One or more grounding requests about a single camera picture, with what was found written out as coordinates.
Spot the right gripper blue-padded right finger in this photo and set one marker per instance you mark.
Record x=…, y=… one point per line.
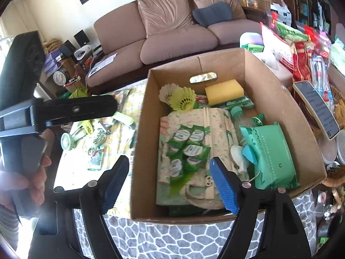
x=244, y=201

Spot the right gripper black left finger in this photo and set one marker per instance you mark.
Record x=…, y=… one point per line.
x=96, y=198

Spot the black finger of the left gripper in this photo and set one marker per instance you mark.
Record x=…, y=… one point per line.
x=64, y=111

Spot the green Centrum sachet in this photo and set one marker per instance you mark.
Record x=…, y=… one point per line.
x=196, y=152

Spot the cardboard box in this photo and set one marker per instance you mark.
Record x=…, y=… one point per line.
x=149, y=202

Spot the green translucent leaf plate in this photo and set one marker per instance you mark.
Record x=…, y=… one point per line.
x=177, y=184

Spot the person left hand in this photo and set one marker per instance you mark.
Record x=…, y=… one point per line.
x=23, y=196

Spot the mint handheld fan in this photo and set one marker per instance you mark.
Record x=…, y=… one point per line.
x=69, y=141

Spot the round tin can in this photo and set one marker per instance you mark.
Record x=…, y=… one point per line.
x=61, y=77

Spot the green can opener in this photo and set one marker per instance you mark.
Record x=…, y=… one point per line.
x=87, y=126

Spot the green seaweed snack packet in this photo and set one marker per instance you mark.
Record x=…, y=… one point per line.
x=95, y=162

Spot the yellow plaid tablecloth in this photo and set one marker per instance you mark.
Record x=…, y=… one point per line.
x=72, y=170

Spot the green wet wipes pack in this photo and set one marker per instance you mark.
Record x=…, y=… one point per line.
x=268, y=156

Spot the paper on sofa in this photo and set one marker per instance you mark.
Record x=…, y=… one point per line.
x=102, y=64

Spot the large green food bag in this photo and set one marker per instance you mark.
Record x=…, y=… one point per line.
x=129, y=94

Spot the plastic bottle green cap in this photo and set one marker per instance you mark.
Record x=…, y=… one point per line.
x=239, y=119

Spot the yellow sponge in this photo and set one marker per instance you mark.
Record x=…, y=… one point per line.
x=223, y=92

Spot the white shuttlecock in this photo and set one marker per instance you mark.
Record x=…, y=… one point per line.
x=166, y=92

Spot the smartphone beige case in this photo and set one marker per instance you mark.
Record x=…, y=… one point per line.
x=318, y=109

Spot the yellow plastic shuttlecock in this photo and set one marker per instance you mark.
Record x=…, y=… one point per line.
x=182, y=99

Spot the brown sofa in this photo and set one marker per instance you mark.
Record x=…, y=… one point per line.
x=147, y=33

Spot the dark blue cushion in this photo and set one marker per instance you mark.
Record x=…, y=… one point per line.
x=213, y=14

